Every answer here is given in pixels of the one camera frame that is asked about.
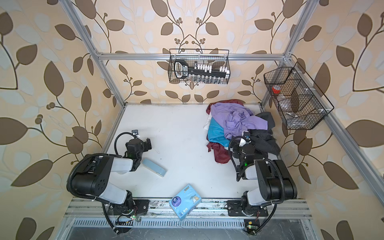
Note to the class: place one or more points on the blue tissue packet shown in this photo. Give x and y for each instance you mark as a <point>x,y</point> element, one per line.
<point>185,202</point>

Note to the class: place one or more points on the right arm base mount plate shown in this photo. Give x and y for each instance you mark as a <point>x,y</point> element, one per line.
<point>238,209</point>

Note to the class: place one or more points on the maroon cloth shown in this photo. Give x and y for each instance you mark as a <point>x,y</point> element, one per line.
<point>220,153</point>

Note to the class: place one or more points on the black cloth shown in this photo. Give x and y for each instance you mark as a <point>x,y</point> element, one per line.
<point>263,140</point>

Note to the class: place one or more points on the light blue rectangular block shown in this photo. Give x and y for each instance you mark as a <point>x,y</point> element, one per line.
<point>154,167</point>

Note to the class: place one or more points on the teal cloth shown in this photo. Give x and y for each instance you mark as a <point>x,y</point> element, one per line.
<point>216,134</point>

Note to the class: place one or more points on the black white tool in basket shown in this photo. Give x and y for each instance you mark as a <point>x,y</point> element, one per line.
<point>183,70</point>

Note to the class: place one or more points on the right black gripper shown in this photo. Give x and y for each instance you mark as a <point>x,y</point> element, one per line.
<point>252,145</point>

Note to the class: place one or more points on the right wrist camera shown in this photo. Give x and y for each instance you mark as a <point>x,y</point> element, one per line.
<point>247,138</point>

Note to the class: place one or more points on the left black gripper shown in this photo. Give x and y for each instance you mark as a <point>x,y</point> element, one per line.
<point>143,145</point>

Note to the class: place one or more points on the red capped clear bottle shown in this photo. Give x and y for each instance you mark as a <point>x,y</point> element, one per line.
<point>277,93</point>

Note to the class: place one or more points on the black wire basket back wall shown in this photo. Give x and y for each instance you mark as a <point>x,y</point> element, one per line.
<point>215,57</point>

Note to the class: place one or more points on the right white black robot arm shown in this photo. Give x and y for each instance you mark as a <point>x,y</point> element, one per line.
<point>275,184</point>

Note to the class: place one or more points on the black wire basket wall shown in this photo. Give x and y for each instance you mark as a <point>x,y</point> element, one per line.
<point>215,57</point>
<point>306,105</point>

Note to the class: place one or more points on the black wire basket right wall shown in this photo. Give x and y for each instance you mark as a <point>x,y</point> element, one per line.
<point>306,105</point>

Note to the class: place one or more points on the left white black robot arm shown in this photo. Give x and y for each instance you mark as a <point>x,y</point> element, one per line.
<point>90,178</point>

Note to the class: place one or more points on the white cloth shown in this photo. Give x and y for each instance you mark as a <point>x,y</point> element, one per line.
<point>207,124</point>

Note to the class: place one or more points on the lavender purple cloth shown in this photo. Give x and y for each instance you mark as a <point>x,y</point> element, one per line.
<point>236,119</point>

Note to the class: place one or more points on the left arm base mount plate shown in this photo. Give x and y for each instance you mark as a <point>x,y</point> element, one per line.
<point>130,207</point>

